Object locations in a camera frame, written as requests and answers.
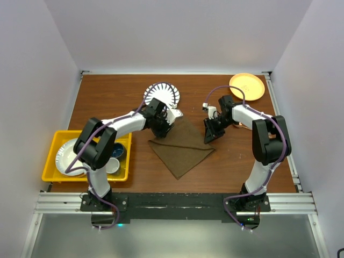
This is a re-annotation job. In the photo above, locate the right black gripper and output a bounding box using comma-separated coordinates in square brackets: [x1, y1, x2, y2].
[204, 116, 237, 144]

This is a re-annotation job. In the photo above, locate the brown cloth napkin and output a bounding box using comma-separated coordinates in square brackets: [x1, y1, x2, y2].
[148, 117, 215, 180]

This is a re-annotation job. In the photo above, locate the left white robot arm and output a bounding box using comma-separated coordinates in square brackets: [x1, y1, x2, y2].
[73, 98, 181, 212]

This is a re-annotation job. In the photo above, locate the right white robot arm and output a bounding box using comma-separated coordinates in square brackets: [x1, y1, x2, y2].
[202, 95, 291, 211]

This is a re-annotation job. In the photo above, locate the copper spoon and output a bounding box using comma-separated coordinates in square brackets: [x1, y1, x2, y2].
[233, 122, 252, 131]

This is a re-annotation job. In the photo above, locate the white blue striped plate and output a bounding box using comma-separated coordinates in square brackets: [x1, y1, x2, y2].
[144, 82, 181, 109]

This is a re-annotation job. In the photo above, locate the dark blue mug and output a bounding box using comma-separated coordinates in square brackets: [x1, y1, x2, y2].
[111, 142, 127, 161]

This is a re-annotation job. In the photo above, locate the orange plate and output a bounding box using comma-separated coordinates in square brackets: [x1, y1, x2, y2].
[229, 73, 265, 101]

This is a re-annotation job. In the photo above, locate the white grey mug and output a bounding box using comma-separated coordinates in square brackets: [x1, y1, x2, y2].
[105, 157, 121, 175]

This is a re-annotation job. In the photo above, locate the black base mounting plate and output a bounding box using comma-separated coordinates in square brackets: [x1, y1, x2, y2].
[80, 192, 271, 226]

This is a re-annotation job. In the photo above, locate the white paper plate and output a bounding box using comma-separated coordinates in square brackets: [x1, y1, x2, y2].
[55, 138, 85, 177]

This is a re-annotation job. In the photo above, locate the yellow plastic bin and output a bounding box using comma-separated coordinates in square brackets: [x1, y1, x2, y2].
[41, 130, 132, 183]

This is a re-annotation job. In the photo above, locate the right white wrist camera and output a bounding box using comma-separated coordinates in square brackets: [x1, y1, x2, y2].
[202, 103, 218, 120]

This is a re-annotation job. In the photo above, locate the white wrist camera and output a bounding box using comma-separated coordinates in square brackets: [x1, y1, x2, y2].
[202, 103, 218, 120]
[166, 109, 183, 125]

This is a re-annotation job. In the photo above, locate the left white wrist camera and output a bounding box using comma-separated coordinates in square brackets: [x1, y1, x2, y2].
[166, 109, 183, 125]

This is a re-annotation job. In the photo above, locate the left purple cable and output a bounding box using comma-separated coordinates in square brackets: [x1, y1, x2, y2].
[64, 81, 177, 231]

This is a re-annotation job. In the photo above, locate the aluminium frame rail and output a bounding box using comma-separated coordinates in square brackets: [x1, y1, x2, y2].
[34, 192, 317, 214]

